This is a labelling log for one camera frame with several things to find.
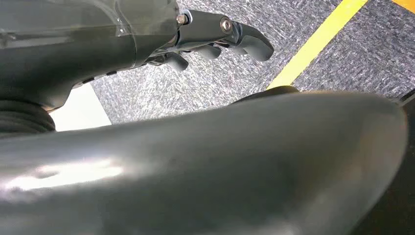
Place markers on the smooth grey robot body shell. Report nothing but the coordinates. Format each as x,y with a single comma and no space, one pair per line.
207,168

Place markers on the ribbed grey left arm sleeve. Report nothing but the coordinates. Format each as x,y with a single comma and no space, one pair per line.
22,118

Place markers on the white flat panel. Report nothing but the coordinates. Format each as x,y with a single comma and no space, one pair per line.
81,112

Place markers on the yellow floor tape strip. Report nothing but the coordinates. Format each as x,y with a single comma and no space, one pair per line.
406,4
316,42

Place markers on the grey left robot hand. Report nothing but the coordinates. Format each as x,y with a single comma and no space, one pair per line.
81,48

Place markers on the black rounded robot part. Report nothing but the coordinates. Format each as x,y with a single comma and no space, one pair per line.
269,92

